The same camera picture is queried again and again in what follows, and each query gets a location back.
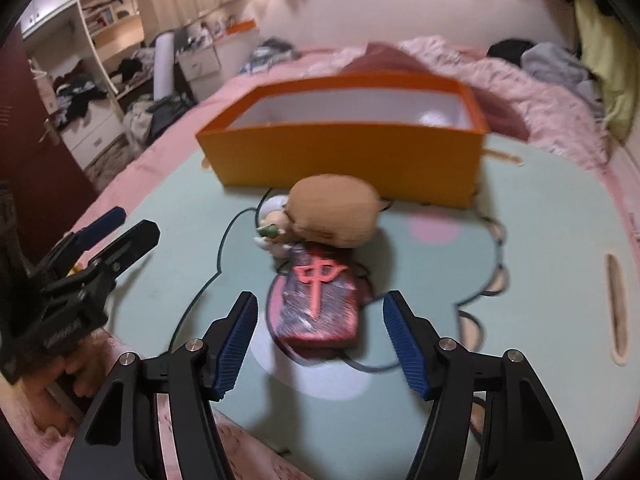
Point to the beige plush toy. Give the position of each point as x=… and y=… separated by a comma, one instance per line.
x=335, y=210

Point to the mint cartoon lap table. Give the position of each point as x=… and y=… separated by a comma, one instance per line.
x=150, y=170

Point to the white roll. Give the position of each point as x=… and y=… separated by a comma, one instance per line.
x=165, y=65

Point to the white shelf unit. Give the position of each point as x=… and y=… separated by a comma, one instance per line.
x=95, y=60

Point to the person's left hand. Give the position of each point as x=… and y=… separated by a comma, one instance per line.
x=75, y=375

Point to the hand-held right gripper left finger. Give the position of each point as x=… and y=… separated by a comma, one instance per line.
x=232, y=355

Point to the red mahjong tile block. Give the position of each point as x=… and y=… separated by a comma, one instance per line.
x=320, y=300

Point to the orange cardboard box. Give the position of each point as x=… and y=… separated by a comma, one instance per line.
x=350, y=160

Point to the dark red door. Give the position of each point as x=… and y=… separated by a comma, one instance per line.
x=30, y=160

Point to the yellow-green cloth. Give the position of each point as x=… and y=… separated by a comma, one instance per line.
x=605, y=60

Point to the orange shelf box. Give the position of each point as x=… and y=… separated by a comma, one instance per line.
x=242, y=26

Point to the pile of clothes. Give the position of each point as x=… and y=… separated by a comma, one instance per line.
x=155, y=117

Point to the maroon pillow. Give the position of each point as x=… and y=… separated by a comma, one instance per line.
x=500, y=115

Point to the pink printed duvet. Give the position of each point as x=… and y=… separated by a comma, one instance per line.
x=540, y=110

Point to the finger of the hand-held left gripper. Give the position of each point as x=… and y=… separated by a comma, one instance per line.
x=130, y=245
x=102, y=222

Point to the black clothing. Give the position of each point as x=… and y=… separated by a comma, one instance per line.
x=510, y=50

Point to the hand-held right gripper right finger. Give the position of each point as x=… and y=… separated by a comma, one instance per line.
x=407, y=350

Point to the white drawer cabinet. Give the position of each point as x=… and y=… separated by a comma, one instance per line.
x=200, y=62

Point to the blue grey clothing heap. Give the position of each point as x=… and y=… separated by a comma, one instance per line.
x=270, y=55

